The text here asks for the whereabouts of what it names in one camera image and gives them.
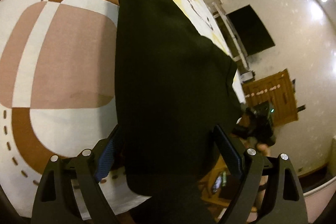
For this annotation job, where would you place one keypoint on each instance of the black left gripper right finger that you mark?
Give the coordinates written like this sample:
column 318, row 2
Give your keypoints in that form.
column 283, row 200

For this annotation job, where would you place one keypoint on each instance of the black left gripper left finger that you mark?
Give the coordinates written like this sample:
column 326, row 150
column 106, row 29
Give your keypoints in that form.
column 55, row 200

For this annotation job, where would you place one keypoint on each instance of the black pants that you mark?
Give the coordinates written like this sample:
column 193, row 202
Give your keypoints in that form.
column 173, row 86

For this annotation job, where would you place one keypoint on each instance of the person right hand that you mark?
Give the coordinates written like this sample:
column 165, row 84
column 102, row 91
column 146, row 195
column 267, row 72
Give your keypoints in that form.
column 261, row 143

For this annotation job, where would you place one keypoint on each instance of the brown wooden door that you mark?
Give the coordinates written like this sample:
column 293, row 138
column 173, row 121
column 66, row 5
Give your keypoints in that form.
column 279, row 91

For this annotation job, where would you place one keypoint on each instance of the patterned white bed sheet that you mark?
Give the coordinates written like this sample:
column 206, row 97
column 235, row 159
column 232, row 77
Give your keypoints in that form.
column 57, row 92

